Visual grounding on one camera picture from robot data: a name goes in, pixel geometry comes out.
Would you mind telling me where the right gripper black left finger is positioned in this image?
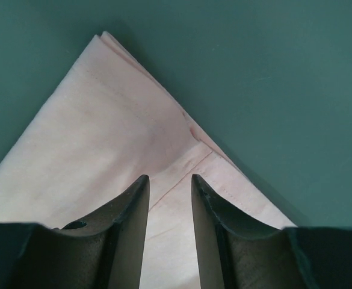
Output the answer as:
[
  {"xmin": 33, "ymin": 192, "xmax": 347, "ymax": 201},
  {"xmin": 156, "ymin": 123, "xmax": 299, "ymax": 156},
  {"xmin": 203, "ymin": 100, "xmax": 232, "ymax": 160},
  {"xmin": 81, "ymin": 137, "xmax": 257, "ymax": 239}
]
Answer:
[{"xmin": 0, "ymin": 175, "xmax": 150, "ymax": 288}]

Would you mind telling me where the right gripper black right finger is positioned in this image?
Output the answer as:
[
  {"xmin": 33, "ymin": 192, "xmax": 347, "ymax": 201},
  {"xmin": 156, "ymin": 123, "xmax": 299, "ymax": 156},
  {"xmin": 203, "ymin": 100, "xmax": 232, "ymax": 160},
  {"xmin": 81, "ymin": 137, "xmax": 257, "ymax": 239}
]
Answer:
[{"xmin": 191, "ymin": 175, "xmax": 352, "ymax": 288}]

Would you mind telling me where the salmon pink t shirt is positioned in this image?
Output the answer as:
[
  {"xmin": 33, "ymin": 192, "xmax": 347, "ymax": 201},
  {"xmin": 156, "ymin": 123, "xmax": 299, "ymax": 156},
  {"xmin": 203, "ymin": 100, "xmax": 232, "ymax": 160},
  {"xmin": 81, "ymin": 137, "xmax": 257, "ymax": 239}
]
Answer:
[{"xmin": 0, "ymin": 32, "xmax": 292, "ymax": 288}]

